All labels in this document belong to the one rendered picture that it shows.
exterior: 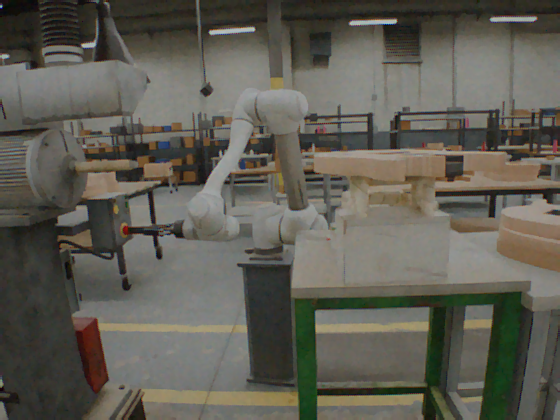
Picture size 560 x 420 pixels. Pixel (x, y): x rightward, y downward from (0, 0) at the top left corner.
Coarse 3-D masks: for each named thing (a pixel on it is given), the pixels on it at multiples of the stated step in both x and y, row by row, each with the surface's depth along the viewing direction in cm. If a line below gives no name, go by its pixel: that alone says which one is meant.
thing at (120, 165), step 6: (78, 162) 110; (84, 162) 109; (90, 162) 109; (96, 162) 109; (102, 162) 109; (108, 162) 108; (114, 162) 108; (120, 162) 108; (126, 162) 108; (78, 168) 109; (84, 168) 109; (90, 168) 109; (96, 168) 109; (102, 168) 109; (108, 168) 108; (114, 168) 108; (120, 168) 108; (126, 168) 108
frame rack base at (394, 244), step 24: (336, 216) 101; (384, 216) 90; (408, 216) 88; (432, 216) 87; (336, 240) 103; (360, 240) 89; (384, 240) 89; (408, 240) 89; (432, 240) 88; (360, 264) 90; (384, 264) 90; (408, 264) 90; (432, 264) 90
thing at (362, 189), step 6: (360, 186) 87; (366, 186) 87; (360, 192) 88; (366, 192) 88; (360, 198) 88; (366, 198) 88; (360, 204) 88; (366, 204) 88; (366, 210) 89; (360, 216) 89; (366, 216) 89
